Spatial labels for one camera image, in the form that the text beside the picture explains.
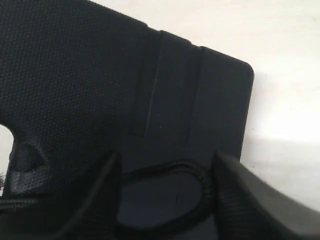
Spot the black cord with frayed knot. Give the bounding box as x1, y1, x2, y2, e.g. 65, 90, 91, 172
0, 158, 218, 240

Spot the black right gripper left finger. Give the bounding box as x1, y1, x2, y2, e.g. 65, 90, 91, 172
0, 151, 122, 240

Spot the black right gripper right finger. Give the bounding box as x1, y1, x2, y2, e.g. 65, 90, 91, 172
211, 153, 320, 240

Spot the black plastic carrying case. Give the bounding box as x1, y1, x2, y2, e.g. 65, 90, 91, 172
0, 0, 254, 240

